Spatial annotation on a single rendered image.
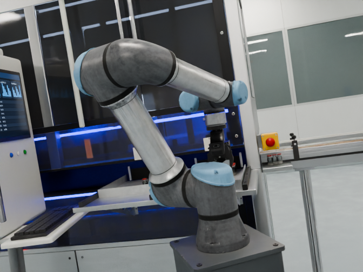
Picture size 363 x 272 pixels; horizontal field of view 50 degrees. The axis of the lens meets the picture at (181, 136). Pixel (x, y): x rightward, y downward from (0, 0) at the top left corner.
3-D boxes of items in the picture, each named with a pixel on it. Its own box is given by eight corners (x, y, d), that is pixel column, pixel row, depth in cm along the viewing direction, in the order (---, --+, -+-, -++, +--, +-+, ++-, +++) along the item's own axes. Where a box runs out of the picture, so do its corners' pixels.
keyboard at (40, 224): (53, 212, 183) (53, 207, 183) (82, 208, 182) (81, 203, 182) (10, 240, 144) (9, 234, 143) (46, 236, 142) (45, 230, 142)
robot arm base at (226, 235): (258, 244, 106) (253, 209, 106) (207, 258, 102) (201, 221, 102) (235, 230, 121) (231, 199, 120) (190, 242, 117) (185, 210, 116)
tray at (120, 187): (126, 181, 195) (125, 174, 194) (176, 175, 189) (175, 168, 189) (99, 198, 161) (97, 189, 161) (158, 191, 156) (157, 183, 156)
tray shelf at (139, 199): (118, 186, 196) (117, 182, 196) (258, 170, 181) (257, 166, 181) (72, 212, 149) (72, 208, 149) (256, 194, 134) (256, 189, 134)
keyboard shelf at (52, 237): (34, 219, 187) (33, 213, 187) (90, 211, 185) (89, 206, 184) (-21, 253, 142) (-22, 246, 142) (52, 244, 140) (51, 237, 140)
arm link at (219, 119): (223, 111, 134) (200, 115, 135) (226, 125, 134) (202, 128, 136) (226, 111, 141) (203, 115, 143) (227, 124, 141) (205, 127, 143)
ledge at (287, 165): (262, 167, 186) (262, 163, 186) (290, 164, 183) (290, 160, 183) (262, 172, 173) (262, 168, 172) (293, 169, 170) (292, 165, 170)
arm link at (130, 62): (140, 20, 85) (250, 76, 123) (107, 33, 92) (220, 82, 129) (138, 72, 83) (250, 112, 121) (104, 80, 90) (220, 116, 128)
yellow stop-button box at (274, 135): (263, 149, 178) (261, 133, 178) (279, 147, 177) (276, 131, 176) (263, 150, 171) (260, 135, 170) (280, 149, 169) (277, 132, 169)
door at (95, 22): (55, 125, 193) (35, 6, 189) (144, 111, 183) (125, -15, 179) (54, 125, 192) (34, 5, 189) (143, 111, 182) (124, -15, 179)
